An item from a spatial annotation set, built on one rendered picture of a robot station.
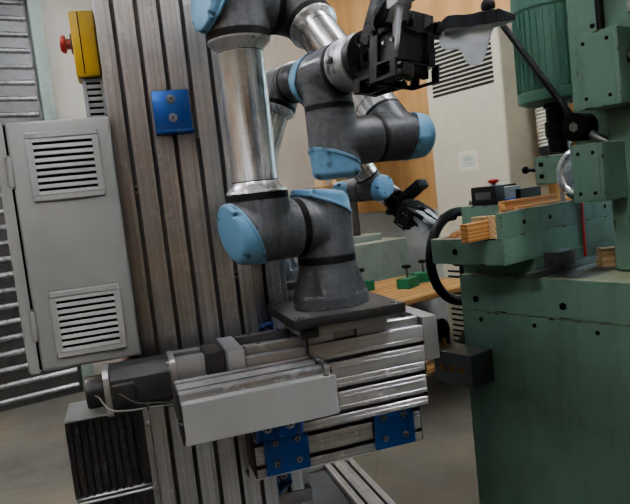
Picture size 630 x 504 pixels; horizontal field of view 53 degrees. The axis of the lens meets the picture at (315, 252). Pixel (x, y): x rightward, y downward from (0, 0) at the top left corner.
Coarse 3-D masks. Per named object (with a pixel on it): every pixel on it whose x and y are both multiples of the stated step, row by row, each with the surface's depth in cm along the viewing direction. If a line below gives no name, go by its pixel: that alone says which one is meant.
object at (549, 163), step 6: (540, 156) 158; (546, 156) 156; (552, 156) 155; (558, 156) 153; (540, 162) 157; (546, 162) 156; (552, 162) 155; (540, 168) 158; (546, 168) 156; (552, 168) 155; (540, 174) 158; (546, 174) 157; (552, 174) 155; (540, 180) 158; (546, 180) 157; (552, 180) 156; (558, 186) 157
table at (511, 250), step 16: (576, 224) 154; (592, 224) 158; (608, 224) 162; (432, 240) 153; (448, 240) 149; (496, 240) 138; (512, 240) 139; (528, 240) 142; (544, 240) 146; (560, 240) 150; (576, 240) 154; (592, 240) 158; (432, 256) 154; (448, 256) 150; (464, 256) 146; (480, 256) 142; (496, 256) 139; (512, 256) 139; (528, 256) 142
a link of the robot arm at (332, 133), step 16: (320, 112) 92; (336, 112) 92; (352, 112) 94; (320, 128) 92; (336, 128) 92; (352, 128) 93; (368, 128) 95; (384, 128) 96; (320, 144) 93; (336, 144) 92; (352, 144) 93; (368, 144) 95; (384, 144) 97; (320, 160) 93; (336, 160) 93; (352, 160) 93; (368, 160) 97; (320, 176) 94; (336, 176) 93; (352, 176) 95
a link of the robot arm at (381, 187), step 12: (288, 72) 179; (288, 84) 179; (288, 96) 182; (360, 168) 188; (372, 168) 189; (360, 180) 190; (372, 180) 189; (384, 180) 189; (360, 192) 195; (372, 192) 190; (384, 192) 189
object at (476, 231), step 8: (464, 224) 136; (472, 224) 136; (480, 224) 138; (464, 232) 136; (472, 232) 136; (480, 232) 138; (488, 232) 139; (464, 240) 136; (472, 240) 136; (480, 240) 138
